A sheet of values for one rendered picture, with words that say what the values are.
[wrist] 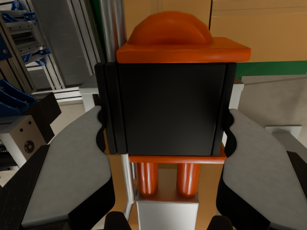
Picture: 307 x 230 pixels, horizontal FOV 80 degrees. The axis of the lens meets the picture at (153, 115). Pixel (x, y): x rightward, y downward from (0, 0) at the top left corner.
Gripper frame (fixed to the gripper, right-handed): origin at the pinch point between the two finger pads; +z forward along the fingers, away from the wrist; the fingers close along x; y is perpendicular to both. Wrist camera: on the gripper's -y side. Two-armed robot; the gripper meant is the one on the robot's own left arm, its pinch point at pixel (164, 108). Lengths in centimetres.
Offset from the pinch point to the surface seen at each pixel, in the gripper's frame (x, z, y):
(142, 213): -1.9, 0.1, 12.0
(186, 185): 2.3, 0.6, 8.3
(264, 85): 78, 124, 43
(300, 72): 100, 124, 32
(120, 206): -13, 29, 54
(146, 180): -1.4, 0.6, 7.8
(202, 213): 15, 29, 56
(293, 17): 49, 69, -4
